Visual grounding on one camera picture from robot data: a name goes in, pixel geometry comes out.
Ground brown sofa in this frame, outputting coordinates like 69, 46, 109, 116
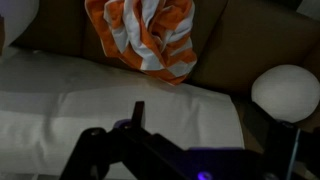
12, 0, 320, 134

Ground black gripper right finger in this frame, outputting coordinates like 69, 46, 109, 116
251, 101, 279, 151

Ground white round ball cushion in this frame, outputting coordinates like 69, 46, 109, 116
251, 64, 320, 124

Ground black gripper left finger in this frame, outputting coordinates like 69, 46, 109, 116
130, 100, 146, 130

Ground bed with white sheet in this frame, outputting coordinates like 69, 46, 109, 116
0, 45, 246, 180

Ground orange white striped towel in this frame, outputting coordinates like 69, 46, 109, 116
84, 0, 198, 86

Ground white round basket wooden handles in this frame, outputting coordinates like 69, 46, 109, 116
0, 0, 40, 48

